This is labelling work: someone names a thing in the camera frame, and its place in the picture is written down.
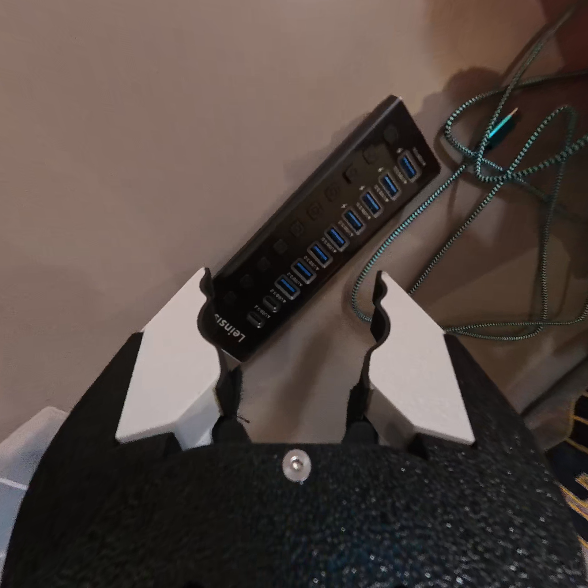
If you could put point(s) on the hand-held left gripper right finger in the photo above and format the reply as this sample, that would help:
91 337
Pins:
413 381

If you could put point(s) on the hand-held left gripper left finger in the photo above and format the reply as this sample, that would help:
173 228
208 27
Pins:
170 367

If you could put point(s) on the translucent plastic bin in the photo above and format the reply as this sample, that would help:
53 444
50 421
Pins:
27 450

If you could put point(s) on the black usb hub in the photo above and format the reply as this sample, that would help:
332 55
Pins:
321 220

